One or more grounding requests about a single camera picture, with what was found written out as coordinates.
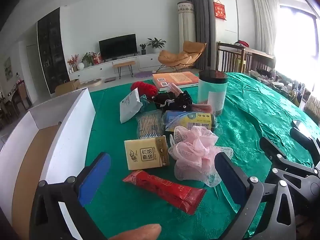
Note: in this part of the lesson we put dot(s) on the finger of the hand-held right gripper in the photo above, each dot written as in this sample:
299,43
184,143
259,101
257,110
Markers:
302,137
270,147

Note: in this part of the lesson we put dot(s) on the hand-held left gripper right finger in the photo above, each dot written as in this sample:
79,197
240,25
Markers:
231,177

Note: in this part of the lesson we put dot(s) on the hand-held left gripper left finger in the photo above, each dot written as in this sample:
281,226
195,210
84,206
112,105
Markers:
95,177

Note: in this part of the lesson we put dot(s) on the pink bath loofah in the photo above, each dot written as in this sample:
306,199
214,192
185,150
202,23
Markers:
195,152

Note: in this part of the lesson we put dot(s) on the white box wall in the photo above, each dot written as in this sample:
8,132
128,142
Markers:
67,142

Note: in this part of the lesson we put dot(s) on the yellow tissue pack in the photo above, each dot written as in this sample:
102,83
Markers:
145,155

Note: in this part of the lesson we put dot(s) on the red snack packet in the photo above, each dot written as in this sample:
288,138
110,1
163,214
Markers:
165,190

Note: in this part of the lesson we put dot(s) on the blue yellow label bag roll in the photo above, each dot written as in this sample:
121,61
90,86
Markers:
190,121

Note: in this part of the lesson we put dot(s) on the cotton swab bag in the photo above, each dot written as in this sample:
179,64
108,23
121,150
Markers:
150,126

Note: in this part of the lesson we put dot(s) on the pink sausage packet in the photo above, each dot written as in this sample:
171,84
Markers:
202,108

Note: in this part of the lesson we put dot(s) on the white plastic packet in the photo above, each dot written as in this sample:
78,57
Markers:
128,105

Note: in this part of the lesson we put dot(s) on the black knit cloth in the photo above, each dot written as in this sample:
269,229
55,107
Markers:
180,101

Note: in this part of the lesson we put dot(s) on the red yarn ball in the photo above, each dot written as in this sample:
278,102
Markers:
146,88

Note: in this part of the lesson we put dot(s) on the person's left hand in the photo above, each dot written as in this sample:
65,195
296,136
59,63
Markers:
140,232

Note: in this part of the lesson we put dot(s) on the green tablecloth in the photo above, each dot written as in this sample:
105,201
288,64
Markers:
250,110

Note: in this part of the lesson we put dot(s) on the row of windowsill items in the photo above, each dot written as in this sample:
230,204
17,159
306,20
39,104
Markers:
282,82

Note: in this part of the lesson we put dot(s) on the clear jar black lid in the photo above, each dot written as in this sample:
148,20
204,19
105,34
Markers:
212,92

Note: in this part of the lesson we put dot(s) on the beige round floor pad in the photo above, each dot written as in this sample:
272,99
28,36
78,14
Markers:
93,82

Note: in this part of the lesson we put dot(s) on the brown cardboard box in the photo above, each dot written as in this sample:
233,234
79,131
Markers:
67,86

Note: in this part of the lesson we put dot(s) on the dark wooden railing furniture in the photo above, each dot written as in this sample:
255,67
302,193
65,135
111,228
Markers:
232,57

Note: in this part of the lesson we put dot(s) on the grey floor scale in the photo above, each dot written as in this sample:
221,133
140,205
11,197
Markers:
110,79

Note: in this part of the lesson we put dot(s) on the red cloth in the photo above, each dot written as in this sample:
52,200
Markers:
243,43

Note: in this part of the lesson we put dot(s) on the white round vase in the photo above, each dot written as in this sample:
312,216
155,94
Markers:
80,65

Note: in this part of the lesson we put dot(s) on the purple floor mat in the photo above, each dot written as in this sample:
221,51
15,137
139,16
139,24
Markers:
143,74

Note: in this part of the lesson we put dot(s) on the orange book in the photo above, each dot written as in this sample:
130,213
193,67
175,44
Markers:
175,77

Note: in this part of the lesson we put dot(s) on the wooden bench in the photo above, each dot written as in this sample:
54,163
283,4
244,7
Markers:
123,63

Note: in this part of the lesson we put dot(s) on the red flowers in vase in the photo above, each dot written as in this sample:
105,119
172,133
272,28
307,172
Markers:
72,61

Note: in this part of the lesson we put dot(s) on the red gift box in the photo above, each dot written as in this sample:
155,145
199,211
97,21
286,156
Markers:
97,58

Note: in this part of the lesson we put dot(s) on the bushy potted plant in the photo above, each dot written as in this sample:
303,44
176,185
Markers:
88,58

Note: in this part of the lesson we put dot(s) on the white curtain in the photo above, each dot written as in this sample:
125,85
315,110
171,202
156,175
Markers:
265,22

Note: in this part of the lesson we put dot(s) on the orange lounge chair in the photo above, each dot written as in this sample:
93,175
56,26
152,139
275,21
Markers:
185,55

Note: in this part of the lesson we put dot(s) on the white television cabinet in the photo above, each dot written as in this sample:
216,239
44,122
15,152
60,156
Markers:
147,61

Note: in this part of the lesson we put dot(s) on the black display cabinet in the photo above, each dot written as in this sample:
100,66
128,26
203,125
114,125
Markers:
52,55

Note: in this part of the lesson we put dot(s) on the black television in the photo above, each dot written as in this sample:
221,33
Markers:
117,46

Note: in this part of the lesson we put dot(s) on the small potted plant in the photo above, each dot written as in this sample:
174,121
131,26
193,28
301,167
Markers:
143,48

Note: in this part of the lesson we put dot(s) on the large potted plant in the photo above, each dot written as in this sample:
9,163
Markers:
156,43

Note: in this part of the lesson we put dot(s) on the grey curtain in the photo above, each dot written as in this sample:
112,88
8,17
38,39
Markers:
200,17

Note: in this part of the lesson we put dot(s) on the covered standing air conditioner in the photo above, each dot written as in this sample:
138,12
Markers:
186,25

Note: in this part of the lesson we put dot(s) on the framed wall picture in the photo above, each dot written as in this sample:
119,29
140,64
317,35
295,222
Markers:
8,68

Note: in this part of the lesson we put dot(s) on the red wall hanging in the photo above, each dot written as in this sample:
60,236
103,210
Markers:
220,10

